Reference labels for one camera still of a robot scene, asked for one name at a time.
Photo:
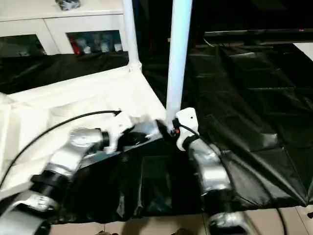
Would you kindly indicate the white plastic table top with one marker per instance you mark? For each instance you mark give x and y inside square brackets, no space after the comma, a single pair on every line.
[73,98]

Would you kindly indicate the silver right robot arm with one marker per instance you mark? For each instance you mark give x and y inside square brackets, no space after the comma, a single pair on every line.
[212,169]

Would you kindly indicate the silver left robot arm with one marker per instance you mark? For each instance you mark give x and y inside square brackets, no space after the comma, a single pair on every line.
[66,156]

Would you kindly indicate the black work mat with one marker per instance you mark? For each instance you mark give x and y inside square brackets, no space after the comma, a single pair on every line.
[244,85]

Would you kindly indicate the dark brown round object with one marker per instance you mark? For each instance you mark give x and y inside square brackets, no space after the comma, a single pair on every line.
[102,232]
[182,232]

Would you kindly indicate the black low shelf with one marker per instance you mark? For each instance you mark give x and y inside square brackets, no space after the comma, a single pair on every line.
[256,35]

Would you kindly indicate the white cabinet with glass doors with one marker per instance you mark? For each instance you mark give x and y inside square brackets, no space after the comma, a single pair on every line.
[49,24]

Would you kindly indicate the clear bag of dark parts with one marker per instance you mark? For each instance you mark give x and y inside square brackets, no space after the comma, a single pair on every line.
[68,4]

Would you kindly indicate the white flat panel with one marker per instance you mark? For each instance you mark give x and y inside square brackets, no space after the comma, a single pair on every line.
[304,50]

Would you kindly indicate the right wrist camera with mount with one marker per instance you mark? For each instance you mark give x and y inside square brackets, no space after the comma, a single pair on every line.
[188,117]

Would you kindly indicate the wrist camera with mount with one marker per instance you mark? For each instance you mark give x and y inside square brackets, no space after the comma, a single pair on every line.
[188,117]
[117,124]

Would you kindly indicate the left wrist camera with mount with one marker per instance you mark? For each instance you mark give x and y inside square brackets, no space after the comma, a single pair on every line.
[117,124]

